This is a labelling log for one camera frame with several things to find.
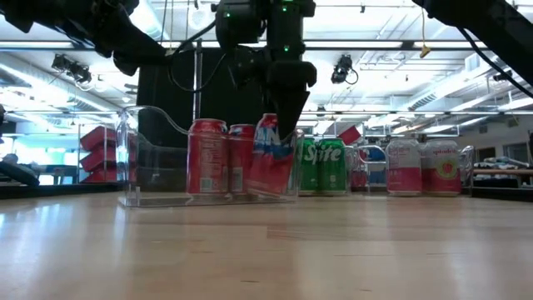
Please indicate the red tilted storage bin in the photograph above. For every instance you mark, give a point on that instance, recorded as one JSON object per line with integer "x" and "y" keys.
{"x": 350, "y": 135}

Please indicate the black aluminium table frame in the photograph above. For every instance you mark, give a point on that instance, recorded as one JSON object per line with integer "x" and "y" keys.
{"x": 62, "y": 190}

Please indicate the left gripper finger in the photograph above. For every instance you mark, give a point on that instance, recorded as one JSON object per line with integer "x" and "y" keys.
{"x": 133, "y": 50}

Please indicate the silver ceiling air duct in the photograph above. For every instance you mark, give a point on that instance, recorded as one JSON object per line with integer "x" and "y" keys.
{"x": 458, "y": 85}
{"x": 50, "y": 85}

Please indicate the black standing panel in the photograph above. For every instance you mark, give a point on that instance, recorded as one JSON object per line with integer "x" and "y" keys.
{"x": 166, "y": 108}

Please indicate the green Sprite can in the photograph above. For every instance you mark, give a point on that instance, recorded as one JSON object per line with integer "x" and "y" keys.
{"x": 332, "y": 164}
{"x": 310, "y": 164}

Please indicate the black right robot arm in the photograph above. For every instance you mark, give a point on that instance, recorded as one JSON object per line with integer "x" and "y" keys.
{"x": 491, "y": 25}

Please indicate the black hanging camera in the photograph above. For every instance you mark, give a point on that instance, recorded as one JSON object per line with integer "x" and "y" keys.
{"x": 342, "y": 68}

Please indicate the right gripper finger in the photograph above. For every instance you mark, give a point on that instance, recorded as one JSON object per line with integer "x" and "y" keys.
{"x": 289, "y": 108}

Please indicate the red soda can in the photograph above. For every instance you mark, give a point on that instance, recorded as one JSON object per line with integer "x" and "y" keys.
{"x": 207, "y": 156}

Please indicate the person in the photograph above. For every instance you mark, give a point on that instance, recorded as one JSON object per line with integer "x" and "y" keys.
{"x": 16, "y": 171}

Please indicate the orange Fanta can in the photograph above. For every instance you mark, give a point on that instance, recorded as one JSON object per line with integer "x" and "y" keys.
{"x": 241, "y": 158}
{"x": 270, "y": 175}

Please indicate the wooden background table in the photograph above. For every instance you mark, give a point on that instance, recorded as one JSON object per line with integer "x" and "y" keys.
{"x": 499, "y": 171}

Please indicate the black ceiling lamp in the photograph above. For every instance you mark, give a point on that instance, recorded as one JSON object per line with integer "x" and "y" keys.
{"x": 503, "y": 76}

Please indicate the red storage bin shelf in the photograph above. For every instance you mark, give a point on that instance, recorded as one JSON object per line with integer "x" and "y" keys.
{"x": 98, "y": 139}

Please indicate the white pink Spindrift can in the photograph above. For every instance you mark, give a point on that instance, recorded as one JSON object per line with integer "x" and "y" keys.
{"x": 441, "y": 166}
{"x": 360, "y": 177}
{"x": 404, "y": 166}

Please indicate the black overhead crossbar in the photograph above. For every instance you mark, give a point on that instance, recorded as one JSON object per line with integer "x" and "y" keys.
{"x": 375, "y": 44}

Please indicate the black ceiling spotlight bar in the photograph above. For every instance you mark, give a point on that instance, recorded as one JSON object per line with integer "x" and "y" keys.
{"x": 79, "y": 74}

